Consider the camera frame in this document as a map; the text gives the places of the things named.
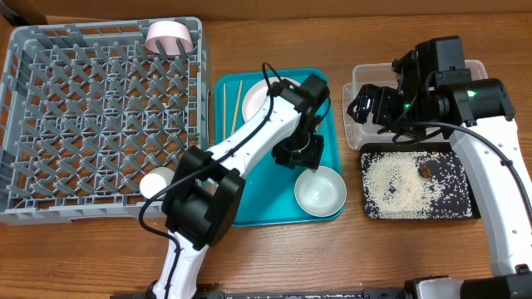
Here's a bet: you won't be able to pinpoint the grey ceramic bowl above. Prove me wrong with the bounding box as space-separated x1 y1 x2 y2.
294 166 347 218

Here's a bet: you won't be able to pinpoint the white paper cup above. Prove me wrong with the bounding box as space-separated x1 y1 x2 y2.
140 167 175 199

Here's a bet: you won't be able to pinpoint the pink small bowl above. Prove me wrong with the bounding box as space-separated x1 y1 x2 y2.
145 21 194 55

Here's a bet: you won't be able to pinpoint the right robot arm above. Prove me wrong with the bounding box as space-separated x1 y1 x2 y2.
347 71 531 298

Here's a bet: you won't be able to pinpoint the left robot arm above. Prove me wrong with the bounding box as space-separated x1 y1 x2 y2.
145 75 330 298

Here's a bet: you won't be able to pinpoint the clear plastic waste bin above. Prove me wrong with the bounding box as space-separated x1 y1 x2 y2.
342 59 499 151

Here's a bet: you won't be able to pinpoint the black rectangular tray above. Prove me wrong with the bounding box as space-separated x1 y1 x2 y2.
359 142 483 221

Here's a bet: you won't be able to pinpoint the large white round plate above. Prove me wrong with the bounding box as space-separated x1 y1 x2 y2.
241 80 299 123

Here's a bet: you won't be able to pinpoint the spilled rice grains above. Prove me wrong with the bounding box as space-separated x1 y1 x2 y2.
360 151 474 220

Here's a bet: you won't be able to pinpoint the right wooden chopstick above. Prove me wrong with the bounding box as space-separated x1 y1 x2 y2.
231 80 243 135

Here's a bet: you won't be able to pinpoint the grey plastic dish rack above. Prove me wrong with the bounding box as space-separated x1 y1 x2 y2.
1 17 210 225

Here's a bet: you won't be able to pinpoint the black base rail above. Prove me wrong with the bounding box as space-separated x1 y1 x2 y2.
110 288 412 299

